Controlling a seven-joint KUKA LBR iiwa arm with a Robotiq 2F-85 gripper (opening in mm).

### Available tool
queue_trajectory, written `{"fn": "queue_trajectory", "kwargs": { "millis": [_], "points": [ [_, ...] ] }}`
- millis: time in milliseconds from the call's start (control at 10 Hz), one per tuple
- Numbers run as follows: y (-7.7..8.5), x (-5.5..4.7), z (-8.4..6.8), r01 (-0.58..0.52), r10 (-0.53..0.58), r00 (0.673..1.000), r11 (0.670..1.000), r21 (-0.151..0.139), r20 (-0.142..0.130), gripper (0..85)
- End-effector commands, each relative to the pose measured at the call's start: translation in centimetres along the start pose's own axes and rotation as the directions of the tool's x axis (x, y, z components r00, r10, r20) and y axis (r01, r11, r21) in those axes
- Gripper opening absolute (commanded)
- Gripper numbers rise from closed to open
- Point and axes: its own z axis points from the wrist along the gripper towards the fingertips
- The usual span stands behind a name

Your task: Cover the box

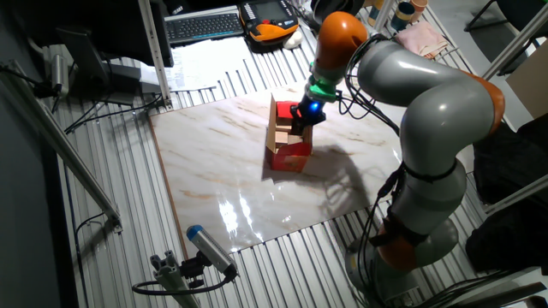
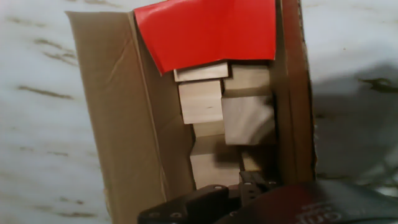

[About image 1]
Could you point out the small silver camera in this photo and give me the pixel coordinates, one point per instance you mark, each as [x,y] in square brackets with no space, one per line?
[60,75]

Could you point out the red cardboard box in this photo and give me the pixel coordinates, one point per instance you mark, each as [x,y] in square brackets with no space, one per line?
[289,160]

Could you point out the yellowish cup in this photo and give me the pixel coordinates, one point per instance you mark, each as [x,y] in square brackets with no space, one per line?
[375,12]

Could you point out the dark blue cup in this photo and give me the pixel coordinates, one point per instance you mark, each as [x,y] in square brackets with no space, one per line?
[402,16]

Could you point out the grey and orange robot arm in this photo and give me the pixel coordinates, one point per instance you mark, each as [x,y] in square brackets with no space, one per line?
[445,111]

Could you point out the black camera clamp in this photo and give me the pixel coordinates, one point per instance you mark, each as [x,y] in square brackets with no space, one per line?
[192,269]

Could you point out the marble pattern board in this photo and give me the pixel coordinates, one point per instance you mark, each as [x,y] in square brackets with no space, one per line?
[214,171]

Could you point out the pink cloth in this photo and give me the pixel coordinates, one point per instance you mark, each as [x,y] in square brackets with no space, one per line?
[421,40]

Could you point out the black keyboard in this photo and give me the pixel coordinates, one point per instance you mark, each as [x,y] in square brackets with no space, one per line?
[203,27]

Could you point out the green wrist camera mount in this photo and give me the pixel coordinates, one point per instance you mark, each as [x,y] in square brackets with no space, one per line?
[322,87]

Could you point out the black round spool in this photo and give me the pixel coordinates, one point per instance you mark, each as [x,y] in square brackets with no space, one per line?
[334,6]

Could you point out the white paper sheets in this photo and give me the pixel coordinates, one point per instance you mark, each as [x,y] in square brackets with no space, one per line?
[205,60]

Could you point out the aluminium frame bar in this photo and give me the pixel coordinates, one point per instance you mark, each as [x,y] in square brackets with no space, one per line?
[518,192]
[514,45]

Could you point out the black monitor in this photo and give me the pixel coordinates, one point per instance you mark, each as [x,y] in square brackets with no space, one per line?
[107,25]

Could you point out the aluminium profile stand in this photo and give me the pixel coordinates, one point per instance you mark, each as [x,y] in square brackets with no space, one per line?
[171,278]

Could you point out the black office chair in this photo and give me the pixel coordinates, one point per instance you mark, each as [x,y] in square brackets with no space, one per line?
[514,10]

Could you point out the aluminium post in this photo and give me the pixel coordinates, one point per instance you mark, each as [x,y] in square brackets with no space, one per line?
[385,13]
[154,51]

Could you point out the long diagonal aluminium bar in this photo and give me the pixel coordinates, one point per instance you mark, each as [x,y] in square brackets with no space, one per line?
[64,149]

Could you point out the white round object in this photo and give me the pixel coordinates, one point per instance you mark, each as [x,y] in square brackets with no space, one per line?
[293,40]

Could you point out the brown cardboard panel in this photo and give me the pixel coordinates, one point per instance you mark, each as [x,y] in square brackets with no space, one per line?
[531,81]

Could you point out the black cloth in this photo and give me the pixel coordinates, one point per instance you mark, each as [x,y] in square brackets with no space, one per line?
[514,171]

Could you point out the orange cup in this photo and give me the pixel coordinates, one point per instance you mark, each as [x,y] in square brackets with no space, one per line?
[418,4]

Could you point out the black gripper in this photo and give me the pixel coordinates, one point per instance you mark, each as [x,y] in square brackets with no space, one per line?
[311,112]

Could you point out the orange black teach pendant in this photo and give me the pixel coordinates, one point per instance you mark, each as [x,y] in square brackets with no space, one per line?
[269,30]

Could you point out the silver camera with blue cap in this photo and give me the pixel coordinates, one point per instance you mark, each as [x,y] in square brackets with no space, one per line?
[210,248]

